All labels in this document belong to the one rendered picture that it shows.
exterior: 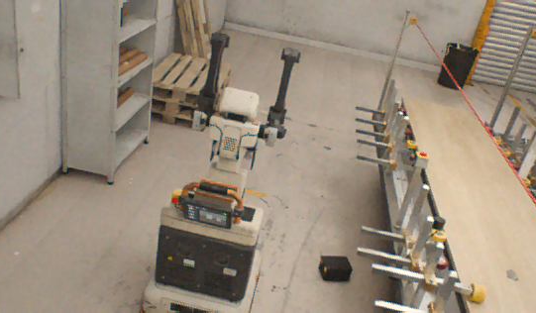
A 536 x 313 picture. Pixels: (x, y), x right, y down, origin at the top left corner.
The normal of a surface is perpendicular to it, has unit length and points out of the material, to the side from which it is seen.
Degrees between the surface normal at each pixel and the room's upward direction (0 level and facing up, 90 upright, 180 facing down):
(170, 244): 90
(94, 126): 90
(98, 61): 90
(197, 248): 90
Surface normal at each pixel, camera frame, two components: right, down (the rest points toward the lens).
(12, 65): -0.14, 0.43
